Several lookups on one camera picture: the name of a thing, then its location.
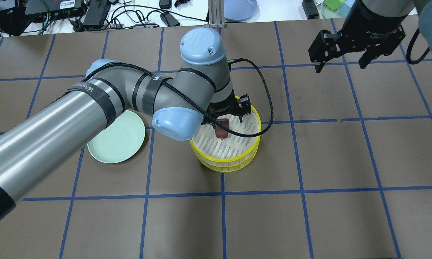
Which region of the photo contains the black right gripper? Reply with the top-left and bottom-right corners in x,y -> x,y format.
309,0 -> 406,73

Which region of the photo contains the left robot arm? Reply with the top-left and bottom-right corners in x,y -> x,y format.
0,27 -> 252,220

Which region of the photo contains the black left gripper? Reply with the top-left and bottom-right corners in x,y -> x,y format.
202,95 -> 252,129

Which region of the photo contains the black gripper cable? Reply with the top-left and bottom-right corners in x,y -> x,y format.
406,28 -> 431,65
83,58 -> 274,138

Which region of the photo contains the yellow steamer tray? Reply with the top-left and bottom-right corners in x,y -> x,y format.
191,142 -> 259,173
190,106 -> 262,163

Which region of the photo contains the aluminium frame post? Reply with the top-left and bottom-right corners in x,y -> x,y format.
208,0 -> 226,28

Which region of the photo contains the green block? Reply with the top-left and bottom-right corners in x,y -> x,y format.
323,0 -> 346,11

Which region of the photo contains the light green plate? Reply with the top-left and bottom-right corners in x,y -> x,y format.
87,110 -> 146,164

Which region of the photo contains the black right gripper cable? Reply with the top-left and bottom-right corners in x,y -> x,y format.
406,28 -> 431,65

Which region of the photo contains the black power adapter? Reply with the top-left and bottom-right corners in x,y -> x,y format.
160,12 -> 180,27

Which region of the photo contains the dark red bun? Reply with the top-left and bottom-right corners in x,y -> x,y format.
215,118 -> 230,140

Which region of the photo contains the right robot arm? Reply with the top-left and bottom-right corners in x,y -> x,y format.
308,0 -> 432,73

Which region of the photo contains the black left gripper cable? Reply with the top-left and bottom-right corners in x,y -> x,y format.
83,58 -> 274,138

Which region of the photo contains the blue plate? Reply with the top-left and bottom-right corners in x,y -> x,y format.
223,0 -> 258,22

